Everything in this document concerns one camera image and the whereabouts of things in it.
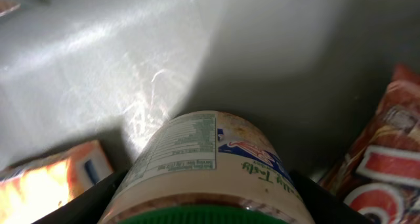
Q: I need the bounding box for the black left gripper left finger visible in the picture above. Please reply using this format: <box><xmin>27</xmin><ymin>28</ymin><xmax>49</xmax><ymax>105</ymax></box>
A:
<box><xmin>33</xmin><ymin>169</ymin><xmax>128</xmax><ymax>224</ymax></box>

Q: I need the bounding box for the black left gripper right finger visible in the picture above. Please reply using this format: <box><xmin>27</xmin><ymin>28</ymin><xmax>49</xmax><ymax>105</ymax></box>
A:
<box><xmin>289</xmin><ymin>170</ymin><xmax>372</xmax><ymax>224</ymax></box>

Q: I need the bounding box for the red snack bag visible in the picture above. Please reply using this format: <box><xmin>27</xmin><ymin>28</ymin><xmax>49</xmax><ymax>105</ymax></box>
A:
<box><xmin>319</xmin><ymin>64</ymin><xmax>419</xmax><ymax>224</ymax></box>

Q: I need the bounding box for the small orange box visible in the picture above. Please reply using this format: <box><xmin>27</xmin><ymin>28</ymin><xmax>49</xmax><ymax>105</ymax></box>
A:
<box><xmin>1</xmin><ymin>140</ymin><xmax>114</xmax><ymax>223</ymax></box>

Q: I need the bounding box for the green lid jar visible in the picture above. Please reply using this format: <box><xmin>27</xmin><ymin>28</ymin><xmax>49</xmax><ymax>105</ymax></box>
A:
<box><xmin>100</xmin><ymin>111</ymin><xmax>313</xmax><ymax>223</ymax></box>

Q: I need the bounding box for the grey plastic shopping basket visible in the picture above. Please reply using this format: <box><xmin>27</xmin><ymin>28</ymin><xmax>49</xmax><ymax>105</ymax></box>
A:
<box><xmin>1</xmin><ymin>0</ymin><xmax>419</xmax><ymax>180</ymax></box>

